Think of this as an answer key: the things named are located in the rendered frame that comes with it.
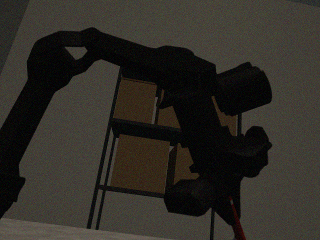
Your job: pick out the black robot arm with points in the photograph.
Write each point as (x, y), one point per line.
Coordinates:
(174, 69)

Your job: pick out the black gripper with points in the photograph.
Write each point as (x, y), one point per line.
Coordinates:
(194, 197)

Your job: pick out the dark red peg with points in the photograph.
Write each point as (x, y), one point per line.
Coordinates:
(237, 228)

